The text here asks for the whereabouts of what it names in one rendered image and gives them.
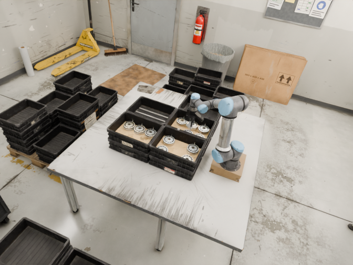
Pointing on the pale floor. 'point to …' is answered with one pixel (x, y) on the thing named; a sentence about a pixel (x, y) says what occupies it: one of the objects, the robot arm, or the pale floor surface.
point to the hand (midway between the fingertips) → (191, 127)
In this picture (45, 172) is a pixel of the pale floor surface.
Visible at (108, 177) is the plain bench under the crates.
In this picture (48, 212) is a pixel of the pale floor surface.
